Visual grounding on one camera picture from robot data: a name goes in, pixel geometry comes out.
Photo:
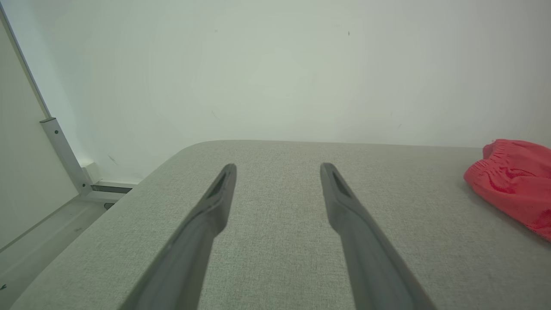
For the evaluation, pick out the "grey metal frame bracket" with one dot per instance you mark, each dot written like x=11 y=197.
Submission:
x=64 y=150

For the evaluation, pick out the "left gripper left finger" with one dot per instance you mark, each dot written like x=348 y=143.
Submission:
x=185 y=258

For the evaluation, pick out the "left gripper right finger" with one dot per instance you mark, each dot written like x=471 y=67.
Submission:
x=374 y=262

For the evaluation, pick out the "white board panel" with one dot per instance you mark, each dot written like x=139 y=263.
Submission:
x=21 y=172

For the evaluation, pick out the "red shorts with white trim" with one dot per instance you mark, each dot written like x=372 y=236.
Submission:
x=516 y=185

